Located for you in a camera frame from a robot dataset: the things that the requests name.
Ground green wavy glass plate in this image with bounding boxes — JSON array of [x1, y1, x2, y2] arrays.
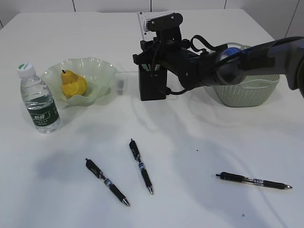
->
[[41, 57, 117, 106]]

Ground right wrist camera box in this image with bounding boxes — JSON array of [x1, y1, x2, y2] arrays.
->
[[143, 12, 183, 43]]

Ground transparent plastic ruler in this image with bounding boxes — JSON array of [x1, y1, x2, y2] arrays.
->
[[137, 11, 156, 41]]

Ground black square pen holder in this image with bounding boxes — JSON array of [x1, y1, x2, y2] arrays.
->
[[138, 65, 167, 101]]

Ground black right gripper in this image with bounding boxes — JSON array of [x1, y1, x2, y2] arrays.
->
[[132, 39, 204, 71]]

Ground clear water bottle green label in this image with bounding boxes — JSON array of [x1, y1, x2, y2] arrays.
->
[[17, 62, 61, 133]]

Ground yellow pear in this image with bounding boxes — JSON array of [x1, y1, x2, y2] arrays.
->
[[61, 70, 87, 99]]

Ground green woven plastic basket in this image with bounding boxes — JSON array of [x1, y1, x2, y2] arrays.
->
[[209, 42, 281, 108]]

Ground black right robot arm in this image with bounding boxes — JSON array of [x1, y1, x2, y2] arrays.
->
[[133, 37, 304, 95]]

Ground black pen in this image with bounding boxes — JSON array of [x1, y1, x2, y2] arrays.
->
[[129, 139, 154, 195], [85, 158, 130, 207], [215, 172, 293, 190]]

